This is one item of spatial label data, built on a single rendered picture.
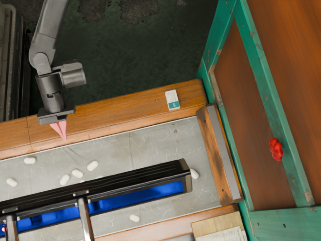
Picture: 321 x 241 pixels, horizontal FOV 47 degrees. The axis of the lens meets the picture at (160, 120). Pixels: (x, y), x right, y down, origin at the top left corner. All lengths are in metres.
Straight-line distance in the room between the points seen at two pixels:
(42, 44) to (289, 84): 0.61
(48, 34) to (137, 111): 0.39
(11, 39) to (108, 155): 0.89
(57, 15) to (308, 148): 0.66
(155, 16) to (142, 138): 1.15
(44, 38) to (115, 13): 1.29
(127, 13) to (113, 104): 1.10
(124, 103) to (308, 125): 0.71
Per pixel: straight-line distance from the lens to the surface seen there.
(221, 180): 1.10
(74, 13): 2.28
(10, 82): 1.80
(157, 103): 1.20
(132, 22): 2.20
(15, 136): 1.25
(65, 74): 1.02
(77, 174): 1.18
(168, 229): 1.15
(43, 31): 0.98
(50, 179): 1.22
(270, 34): 0.70
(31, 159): 1.23
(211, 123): 1.10
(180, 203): 1.17
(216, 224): 1.15
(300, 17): 0.60
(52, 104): 1.04
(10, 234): 0.84
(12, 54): 1.85
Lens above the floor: 1.91
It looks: 75 degrees down
